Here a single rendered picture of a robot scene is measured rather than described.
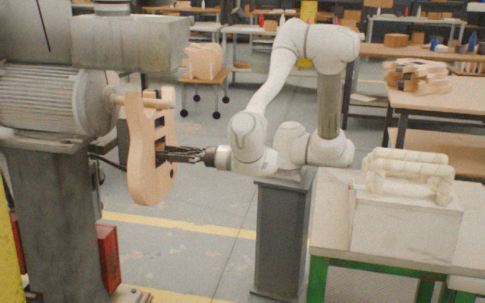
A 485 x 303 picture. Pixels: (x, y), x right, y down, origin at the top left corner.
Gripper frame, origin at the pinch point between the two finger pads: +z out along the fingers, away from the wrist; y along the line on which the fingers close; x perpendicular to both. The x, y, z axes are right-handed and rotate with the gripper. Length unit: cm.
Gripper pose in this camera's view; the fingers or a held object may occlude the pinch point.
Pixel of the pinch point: (161, 151)
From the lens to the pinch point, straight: 156.9
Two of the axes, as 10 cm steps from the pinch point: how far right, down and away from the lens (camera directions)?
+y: 1.9, -2.2, 9.6
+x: 0.4, -9.7, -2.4
